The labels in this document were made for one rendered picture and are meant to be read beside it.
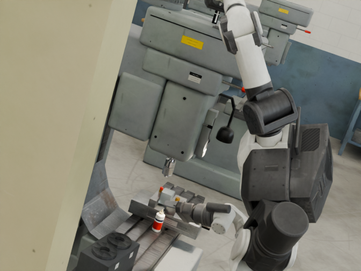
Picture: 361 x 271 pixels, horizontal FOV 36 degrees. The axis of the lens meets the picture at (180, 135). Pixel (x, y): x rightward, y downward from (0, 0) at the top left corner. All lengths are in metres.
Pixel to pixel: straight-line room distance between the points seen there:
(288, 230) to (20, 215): 1.12
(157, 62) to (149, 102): 0.17
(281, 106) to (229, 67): 0.40
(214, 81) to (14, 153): 1.69
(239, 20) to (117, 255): 0.90
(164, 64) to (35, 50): 1.74
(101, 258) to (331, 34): 7.17
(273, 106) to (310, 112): 7.10
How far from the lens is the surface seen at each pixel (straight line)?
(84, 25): 0.51
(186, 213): 2.28
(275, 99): 1.85
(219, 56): 2.18
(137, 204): 2.67
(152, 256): 2.43
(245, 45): 1.79
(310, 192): 1.81
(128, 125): 2.37
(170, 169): 2.46
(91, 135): 0.56
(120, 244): 2.06
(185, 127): 2.30
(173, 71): 2.25
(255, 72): 1.80
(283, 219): 1.63
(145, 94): 2.31
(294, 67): 8.85
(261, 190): 1.82
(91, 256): 1.98
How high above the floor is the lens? 2.18
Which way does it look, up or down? 19 degrees down
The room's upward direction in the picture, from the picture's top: 17 degrees clockwise
